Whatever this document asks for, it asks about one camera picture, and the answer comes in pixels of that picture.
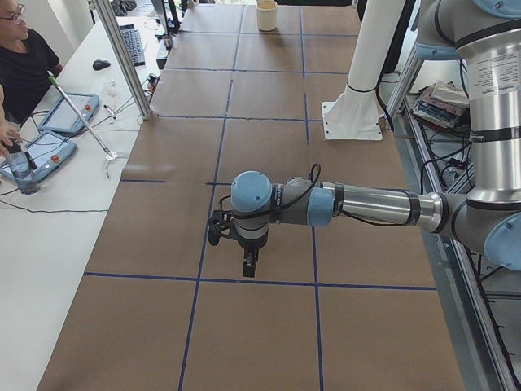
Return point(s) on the lower blue teach pendant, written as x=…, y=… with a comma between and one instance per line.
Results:
x=49, y=150

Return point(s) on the black marker pen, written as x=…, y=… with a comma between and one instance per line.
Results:
x=110, y=111

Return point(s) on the white mug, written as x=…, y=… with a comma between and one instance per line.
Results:
x=266, y=15

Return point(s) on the person in black shirt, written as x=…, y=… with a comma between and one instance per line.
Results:
x=26, y=62

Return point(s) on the aluminium frame post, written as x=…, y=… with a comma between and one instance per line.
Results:
x=135, y=85

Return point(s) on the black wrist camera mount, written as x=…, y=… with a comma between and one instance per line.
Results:
x=221, y=225

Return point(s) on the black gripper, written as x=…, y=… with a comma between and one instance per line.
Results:
x=251, y=245

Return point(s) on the clear water bottle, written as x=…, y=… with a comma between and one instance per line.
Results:
x=21, y=165

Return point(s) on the silver reacher grabber stick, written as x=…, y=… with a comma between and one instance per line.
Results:
x=110, y=155

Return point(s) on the black computer mouse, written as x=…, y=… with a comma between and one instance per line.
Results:
x=100, y=64

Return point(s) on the black keyboard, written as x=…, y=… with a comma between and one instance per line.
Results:
x=133, y=43

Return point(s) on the upper blue teach pendant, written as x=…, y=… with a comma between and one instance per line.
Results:
x=62, y=120

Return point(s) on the stack of books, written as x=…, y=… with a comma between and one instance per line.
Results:
x=441, y=104

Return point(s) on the blue teach pendant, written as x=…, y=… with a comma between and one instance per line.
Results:
x=62, y=120
x=49, y=150

